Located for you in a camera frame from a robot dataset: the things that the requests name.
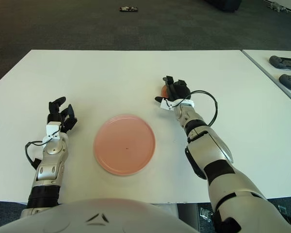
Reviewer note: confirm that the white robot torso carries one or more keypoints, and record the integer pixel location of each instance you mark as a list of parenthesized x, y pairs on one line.
[(87, 216)]

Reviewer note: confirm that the small grey floor toy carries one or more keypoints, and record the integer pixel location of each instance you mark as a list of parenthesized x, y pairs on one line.
[(277, 6)]

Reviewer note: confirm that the red yellow apple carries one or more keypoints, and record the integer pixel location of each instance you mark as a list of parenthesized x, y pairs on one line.
[(164, 91)]

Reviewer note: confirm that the round pink plate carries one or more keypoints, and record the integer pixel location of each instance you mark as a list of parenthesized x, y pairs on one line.
[(124, 145)]

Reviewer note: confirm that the black bulky floor object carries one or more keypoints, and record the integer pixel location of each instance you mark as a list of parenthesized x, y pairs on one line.
[(224, 4)]

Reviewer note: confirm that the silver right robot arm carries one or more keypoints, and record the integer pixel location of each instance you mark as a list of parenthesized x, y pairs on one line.
[(208, 150)]

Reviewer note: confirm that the small black red floor object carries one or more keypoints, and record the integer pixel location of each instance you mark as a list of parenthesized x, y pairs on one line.
[(128, 9)]

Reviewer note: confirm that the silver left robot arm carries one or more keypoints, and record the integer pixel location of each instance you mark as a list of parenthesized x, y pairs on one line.
[(48, 167)]

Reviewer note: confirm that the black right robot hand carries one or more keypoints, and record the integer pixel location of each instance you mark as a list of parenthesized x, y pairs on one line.
[(180, 91)]

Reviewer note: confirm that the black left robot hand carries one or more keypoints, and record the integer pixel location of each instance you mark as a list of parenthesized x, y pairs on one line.
[(62, 118)]

